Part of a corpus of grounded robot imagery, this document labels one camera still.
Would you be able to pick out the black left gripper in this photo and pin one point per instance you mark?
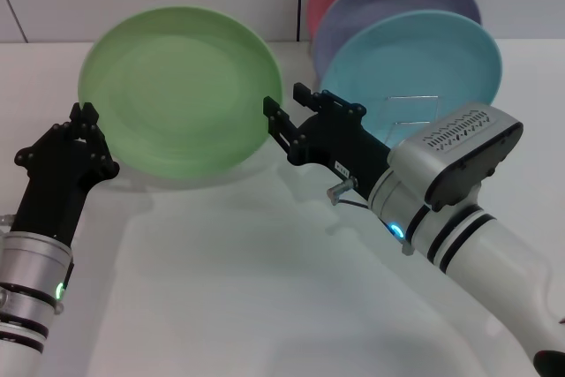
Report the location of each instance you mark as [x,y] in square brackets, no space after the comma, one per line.
[57,191]

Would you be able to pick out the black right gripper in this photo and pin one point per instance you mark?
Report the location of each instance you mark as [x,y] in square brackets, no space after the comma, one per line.
[344,147]

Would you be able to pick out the green plate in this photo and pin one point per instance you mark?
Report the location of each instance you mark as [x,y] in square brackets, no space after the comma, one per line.
[181,90]

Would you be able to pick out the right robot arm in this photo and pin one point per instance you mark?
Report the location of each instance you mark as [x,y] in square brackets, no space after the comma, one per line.
[485,253]

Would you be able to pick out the blue plate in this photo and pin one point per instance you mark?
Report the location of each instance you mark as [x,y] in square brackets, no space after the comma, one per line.
[419,55]

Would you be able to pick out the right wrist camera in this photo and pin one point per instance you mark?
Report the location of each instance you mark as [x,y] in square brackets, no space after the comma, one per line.
[446,143]

